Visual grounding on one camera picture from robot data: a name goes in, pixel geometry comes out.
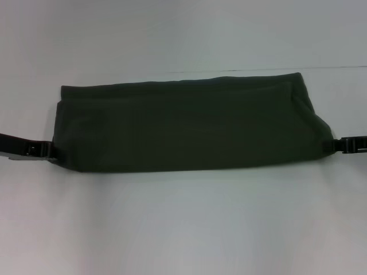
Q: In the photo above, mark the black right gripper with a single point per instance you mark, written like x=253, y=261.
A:
x=355, y=146

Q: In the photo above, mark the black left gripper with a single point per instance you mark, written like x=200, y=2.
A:
x=14, y=144

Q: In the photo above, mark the dark green shirt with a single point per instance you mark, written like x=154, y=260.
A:
x=183, y=129

